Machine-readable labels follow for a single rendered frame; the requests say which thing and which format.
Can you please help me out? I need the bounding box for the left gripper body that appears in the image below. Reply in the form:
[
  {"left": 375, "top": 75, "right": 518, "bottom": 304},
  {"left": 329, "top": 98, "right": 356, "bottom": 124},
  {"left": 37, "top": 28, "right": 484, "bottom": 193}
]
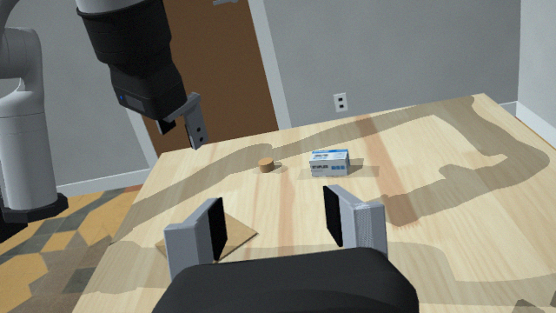
[{"left": 76, "top": 0, "right": 188, "bottom": 120}]

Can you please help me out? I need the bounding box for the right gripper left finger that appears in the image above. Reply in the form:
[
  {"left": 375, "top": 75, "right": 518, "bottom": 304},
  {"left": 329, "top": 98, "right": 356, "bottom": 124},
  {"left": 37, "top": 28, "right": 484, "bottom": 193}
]
[{"left": 163, "top": 197, "right": 228, "bottom": 282}]

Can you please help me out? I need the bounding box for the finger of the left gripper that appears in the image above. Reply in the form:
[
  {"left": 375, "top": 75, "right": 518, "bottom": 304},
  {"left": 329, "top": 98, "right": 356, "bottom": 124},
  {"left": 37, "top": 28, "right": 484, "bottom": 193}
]
[
  {"left": 156, "top": 120, "right": 176, "bottom": 135},
  {"left": 163, "top": 92, "right": 209, "bottom": 150}
]

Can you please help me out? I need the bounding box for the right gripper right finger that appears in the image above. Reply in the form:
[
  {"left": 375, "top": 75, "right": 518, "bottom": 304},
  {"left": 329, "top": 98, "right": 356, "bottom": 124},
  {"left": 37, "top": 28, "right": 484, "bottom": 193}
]
[{"left": 323, "top": 184, "right": 388, "bottom": 259}]

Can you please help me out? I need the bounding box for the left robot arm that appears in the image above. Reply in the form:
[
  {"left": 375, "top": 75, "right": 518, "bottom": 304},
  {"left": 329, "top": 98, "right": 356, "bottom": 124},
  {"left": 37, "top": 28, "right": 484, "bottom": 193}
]
[{"left": 0, "top": 0, "right": 58, "bottom": 210}]

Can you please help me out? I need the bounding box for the brown cylinder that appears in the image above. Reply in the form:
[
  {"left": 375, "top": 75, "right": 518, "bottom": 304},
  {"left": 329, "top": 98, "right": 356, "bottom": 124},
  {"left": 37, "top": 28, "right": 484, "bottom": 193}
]
[{"left": 258, "top": 157, "right": 275, "bottom": 173}]

